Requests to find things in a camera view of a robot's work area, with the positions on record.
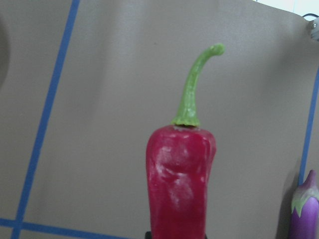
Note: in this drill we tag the red chili pepper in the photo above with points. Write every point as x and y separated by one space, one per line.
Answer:
179 158

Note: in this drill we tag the purple eggplant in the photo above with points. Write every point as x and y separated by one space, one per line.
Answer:
305 209

